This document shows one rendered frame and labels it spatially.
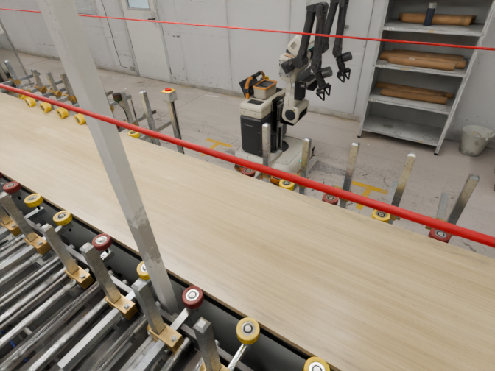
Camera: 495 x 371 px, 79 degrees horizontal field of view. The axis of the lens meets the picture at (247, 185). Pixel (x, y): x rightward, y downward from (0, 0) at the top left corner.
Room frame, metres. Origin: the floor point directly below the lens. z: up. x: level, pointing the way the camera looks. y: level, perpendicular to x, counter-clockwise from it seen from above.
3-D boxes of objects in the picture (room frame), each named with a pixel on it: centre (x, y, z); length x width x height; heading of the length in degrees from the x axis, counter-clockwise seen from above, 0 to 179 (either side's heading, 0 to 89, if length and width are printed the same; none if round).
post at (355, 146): (1.27, -0.54, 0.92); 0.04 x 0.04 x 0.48; 56
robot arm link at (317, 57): (2.31, -0.57, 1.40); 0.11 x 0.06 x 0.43; 144
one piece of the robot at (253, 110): (2.80, -0.24, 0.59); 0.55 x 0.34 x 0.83; 145
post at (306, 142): (1.41, -0.33, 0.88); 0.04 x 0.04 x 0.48; 56
